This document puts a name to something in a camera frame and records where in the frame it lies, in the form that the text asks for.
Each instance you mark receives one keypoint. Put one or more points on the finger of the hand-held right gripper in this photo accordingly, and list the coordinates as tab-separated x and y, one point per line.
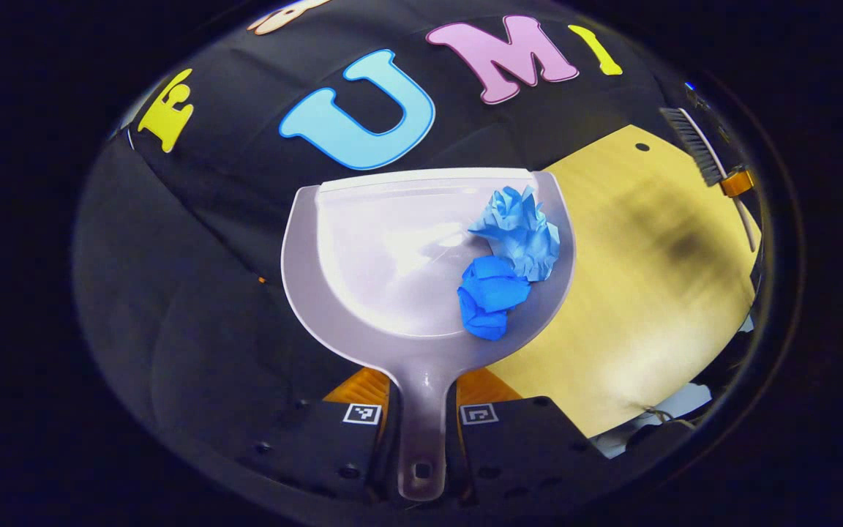
736	183

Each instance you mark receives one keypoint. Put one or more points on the small grey broom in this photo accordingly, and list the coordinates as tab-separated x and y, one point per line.
699	150

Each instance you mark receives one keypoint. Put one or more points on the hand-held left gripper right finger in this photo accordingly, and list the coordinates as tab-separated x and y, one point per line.
524	446

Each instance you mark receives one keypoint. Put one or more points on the light blue paper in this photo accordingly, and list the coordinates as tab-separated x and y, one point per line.
520	230

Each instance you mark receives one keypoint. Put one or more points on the grey plastic dustpan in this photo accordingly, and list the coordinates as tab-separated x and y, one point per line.
392	263

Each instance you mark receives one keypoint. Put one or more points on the dark blue paper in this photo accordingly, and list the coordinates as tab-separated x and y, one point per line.
491	296

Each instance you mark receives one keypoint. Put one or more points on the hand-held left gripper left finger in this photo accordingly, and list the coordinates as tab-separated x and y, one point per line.
319	446

